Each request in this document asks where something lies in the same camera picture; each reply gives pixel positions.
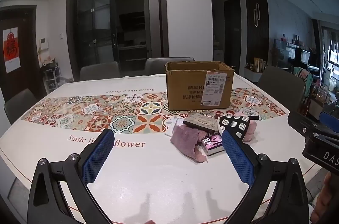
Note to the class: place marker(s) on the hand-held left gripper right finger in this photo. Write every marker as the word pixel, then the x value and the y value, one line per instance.
pixel 238 160

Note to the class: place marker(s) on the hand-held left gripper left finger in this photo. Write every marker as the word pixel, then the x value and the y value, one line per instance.
pixel 97 159

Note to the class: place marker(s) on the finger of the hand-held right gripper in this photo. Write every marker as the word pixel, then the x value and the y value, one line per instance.
pixel 299 123
pixel 329 120

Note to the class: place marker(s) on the black white-dotted fabric mitt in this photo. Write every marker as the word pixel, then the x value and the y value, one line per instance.
pixel 235 124

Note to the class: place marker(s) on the beige fabric pouch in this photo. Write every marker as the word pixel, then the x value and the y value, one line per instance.
pixel 201 122

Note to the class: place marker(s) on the purple fluffy towel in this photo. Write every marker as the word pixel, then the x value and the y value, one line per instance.
pixel 185 140

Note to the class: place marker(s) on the brown cardboard box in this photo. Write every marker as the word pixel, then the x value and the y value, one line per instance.
pixel 190 86

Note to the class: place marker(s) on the person's right hand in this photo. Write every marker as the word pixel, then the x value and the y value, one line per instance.
pixel 331 195

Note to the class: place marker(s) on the pink book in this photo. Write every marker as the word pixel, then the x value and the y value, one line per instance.
pixel 213 146

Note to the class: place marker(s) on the grey dining chair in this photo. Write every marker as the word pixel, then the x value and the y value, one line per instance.
pixel 159 65
pixel 280 89
pixel 99 71
pixel 18 107

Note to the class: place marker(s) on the white low cabinet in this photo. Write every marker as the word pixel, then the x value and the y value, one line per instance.
pixel 253 74

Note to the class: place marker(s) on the television screen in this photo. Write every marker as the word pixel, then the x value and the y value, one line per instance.
pixel 304 56

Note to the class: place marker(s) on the white paper sheets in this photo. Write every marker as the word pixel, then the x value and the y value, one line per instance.
pixel 173 128

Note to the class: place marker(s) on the white shoe rack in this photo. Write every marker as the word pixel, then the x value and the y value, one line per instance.
pixel 51 75

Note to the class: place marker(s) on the dark wooden door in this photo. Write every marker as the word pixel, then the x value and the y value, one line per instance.
pixel 232 33

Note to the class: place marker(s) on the white intercom panel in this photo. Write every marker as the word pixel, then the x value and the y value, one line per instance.
pixel 43 43

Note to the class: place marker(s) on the brown entrance door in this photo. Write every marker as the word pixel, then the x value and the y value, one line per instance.
pixel 23 54

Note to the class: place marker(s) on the dark sliding glass door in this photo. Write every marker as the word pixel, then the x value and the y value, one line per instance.
pixel 92 28

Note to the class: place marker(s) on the silver refrigerator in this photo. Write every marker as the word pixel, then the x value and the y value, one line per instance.
pixel 151 20

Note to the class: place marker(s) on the dark slatted wall panel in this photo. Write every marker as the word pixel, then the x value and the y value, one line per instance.
pixel 255 28

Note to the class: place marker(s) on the red and white wall calendar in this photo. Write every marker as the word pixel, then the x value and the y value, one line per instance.
pixel 12 50

